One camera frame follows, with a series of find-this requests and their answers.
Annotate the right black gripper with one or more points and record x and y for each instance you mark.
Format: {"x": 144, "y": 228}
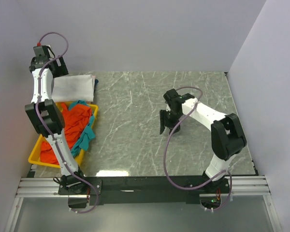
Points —
{"x": 164, "y": 122}

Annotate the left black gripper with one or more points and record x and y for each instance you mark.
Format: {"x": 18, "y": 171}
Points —
{"x": 61, "y": 70}

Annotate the white t shirt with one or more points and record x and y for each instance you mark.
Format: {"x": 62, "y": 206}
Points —
{"x": 74, "y": 88}

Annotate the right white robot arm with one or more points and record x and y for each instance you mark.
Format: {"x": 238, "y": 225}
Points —
{"x": 227, "y": 135}

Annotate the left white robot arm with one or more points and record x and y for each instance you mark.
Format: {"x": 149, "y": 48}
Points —
{"x": 43, "y": 113}

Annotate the folded pink t shirt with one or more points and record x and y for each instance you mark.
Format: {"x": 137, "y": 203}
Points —
{"x": 94, "y": 93}

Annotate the folded navy t shirt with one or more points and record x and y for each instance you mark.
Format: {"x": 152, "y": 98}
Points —
{"x": 96, "y": 83}

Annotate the orange t shirt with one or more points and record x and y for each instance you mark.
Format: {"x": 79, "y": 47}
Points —
{"x": 75, "y": 123}

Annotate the teal t shirt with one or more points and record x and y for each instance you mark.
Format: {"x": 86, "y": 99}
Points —
{"x": 85, "y": 137}

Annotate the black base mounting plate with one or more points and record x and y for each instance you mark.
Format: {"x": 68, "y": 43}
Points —
{"x": 142, "y": 189}

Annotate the yellow plastic bin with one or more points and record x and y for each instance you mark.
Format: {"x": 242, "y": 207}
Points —
{"x": 79, "y": 117}

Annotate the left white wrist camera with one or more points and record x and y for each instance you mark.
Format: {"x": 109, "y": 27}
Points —
{"x": 48, "y": 47}

